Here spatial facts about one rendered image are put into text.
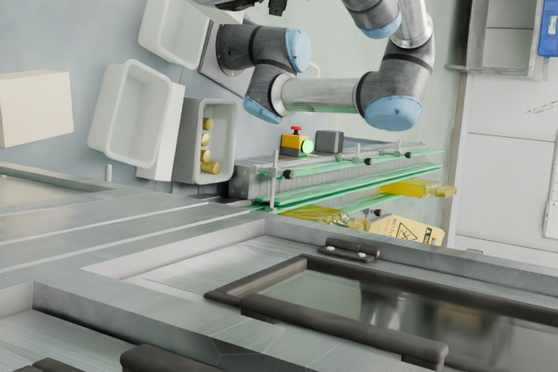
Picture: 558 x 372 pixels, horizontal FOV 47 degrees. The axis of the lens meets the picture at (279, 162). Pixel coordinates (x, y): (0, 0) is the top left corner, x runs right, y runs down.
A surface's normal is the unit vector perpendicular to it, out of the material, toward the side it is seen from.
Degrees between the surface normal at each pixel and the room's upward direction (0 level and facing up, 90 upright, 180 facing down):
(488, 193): 90
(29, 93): 0
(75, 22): 0
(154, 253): 0
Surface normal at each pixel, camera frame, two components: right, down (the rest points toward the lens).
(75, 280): 0.08, -0.99
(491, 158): -0.48, 0.06
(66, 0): 0.87, 0.13
